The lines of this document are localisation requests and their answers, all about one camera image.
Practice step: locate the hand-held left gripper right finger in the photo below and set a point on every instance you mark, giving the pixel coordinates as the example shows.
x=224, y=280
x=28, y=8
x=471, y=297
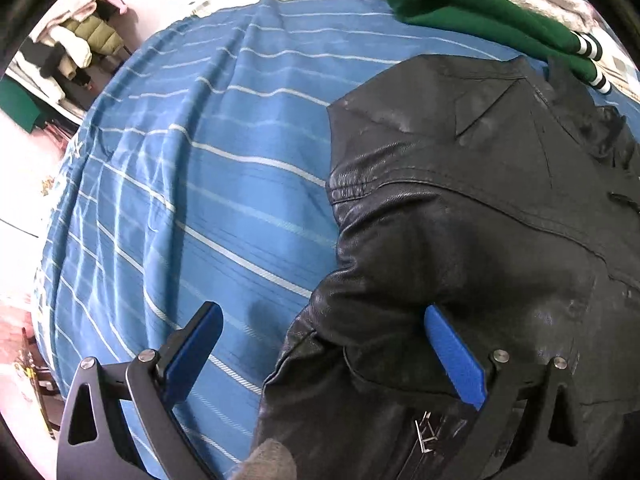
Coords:
x=457, y=355

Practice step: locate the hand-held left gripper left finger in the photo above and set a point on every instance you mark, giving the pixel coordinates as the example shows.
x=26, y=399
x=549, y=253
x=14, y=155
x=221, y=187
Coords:
x=192, y=347

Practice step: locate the black leather jacket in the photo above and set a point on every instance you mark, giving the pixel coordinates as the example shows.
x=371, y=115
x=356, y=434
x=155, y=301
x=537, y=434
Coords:
x=450, y=210

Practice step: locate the pile of clothes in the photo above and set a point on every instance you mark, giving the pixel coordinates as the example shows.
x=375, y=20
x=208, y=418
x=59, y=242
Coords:
x=70, y=50

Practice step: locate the grey cloth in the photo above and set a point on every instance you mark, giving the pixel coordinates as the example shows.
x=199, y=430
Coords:
x=265, y=462

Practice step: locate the blue striped bed sheet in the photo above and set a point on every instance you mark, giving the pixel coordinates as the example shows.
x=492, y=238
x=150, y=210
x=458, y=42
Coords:
x=200, y=185

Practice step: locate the green jacket with striped cuffs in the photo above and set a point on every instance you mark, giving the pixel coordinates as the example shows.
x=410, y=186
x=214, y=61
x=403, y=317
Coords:
x=470, y=5

